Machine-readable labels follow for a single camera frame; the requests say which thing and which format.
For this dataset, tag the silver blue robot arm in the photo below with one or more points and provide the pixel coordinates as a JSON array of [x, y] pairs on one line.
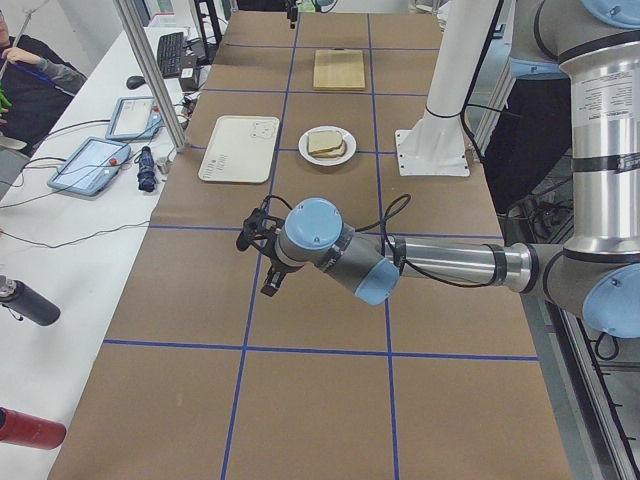
[[594, 274], [314, 6]]

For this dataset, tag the blue teach pendant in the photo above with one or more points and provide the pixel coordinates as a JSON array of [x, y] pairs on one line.
[[134, 118], [90, 168]]

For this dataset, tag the cream bear tray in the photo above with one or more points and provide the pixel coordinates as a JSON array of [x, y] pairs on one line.
[[240, 150]]

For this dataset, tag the black bottle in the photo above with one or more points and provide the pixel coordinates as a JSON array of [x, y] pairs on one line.
[[21, 298]]

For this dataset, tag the seated person in black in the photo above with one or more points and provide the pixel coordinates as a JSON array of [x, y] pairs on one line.
[[36, 88]]

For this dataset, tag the folded dark blue umbrella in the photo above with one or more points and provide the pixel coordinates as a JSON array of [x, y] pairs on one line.
[[146, 171]]

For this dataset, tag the far blue teach pendant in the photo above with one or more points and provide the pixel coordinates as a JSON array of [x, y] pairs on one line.
[[134, 118]]

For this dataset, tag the white round plate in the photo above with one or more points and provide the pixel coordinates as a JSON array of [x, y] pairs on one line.
[[348, 138]]

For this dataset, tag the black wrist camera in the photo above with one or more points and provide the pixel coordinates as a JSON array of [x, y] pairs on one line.
[[260, 230]]

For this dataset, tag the small silver metal cylinder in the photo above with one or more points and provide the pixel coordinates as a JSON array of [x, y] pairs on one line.
[[163, 164]]

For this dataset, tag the white pedestal column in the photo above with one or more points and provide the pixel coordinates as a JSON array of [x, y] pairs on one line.
[[435, 146]]

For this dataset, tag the wooden cutting board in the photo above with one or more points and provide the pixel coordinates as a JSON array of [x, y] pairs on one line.
[[339, 70]]

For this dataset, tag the near blue teach pendant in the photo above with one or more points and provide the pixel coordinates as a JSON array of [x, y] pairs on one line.
[[90, 168]]

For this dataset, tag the black keyboard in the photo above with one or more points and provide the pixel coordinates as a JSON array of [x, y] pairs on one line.
[[169, 54]]

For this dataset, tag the white bread slice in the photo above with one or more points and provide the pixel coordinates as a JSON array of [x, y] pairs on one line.
[[322, 141]]

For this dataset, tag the black power strip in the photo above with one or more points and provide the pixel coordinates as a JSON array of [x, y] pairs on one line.
[[185, 110]]

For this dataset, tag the red bottle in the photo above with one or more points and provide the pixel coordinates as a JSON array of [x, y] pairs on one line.
[[22, 429]]

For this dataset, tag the aluminium frame post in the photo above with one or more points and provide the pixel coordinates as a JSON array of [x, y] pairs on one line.
[[146, 60]]

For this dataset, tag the black computer mouse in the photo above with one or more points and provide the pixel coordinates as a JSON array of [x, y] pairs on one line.
[[135, 81]]

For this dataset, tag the toast with fried egg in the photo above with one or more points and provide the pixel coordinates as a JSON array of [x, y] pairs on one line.
[[331, 154]]

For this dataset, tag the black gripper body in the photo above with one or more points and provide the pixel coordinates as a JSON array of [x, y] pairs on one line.
[[293, 13], [276, 265]]

